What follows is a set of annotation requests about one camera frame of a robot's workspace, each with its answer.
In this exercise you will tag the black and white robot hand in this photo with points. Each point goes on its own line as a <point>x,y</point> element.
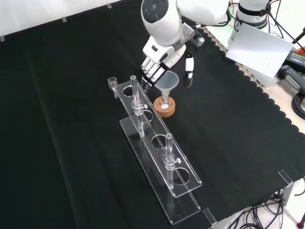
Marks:
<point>162,53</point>

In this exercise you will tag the clear plastic funnel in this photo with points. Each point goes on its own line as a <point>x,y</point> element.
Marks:
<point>169,82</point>

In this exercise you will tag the small glass round-bottom flask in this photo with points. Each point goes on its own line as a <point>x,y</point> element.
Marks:
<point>164,105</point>

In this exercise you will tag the small glass weighing funnel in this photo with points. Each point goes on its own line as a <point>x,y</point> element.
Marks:
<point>112,83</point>

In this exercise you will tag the clear acrylic funnel stand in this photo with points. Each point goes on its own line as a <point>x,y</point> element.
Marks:
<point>157,143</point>

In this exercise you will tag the grey tape piece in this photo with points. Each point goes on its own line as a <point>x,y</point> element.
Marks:
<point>109,5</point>
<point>64,19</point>
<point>2,38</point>

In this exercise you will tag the pale white board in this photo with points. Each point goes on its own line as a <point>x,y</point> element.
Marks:
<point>259,50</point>

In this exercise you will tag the black bench cloth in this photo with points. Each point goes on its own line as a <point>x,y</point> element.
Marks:
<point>71,119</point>

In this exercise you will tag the black box with orange label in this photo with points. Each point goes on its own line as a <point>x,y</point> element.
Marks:
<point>296,58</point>

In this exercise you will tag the black tripod leg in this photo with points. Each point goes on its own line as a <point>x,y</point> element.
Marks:
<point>300,35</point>

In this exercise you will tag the clear cloth clamp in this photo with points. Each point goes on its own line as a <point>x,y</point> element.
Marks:
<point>209,215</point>
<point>285,177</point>

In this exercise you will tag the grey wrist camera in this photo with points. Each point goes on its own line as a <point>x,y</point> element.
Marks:
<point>199,41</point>

